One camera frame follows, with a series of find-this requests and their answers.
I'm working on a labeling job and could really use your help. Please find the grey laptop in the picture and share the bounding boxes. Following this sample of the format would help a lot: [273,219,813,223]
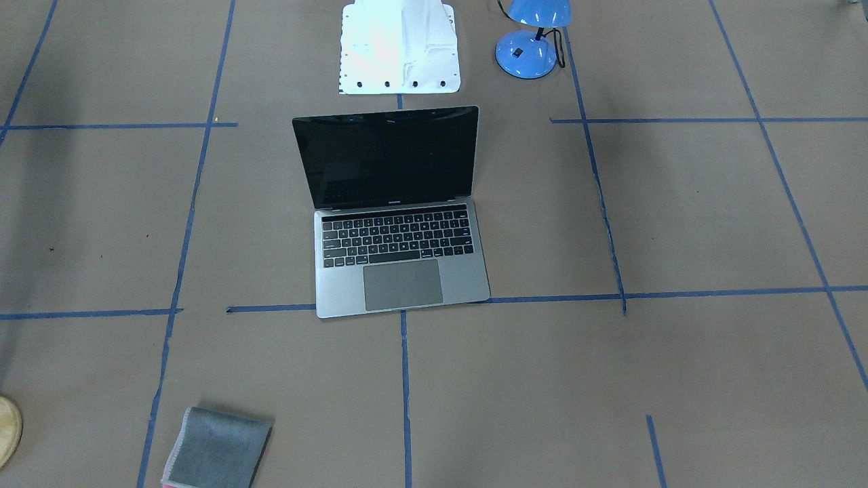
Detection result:
[292,105,491,319]

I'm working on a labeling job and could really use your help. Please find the blue desk lamp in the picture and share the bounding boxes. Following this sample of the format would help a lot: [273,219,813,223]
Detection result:
[495,1,572,80]

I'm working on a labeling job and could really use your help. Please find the folded grey cloth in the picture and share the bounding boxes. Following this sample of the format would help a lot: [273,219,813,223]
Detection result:
[161,407,273,487]

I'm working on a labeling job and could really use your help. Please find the wooden mug tree stand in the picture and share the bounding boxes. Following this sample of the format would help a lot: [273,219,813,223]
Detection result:
[1,396,24,468]

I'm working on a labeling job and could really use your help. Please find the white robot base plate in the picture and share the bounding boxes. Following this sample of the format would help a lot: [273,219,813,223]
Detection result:
[338,1,461,95]

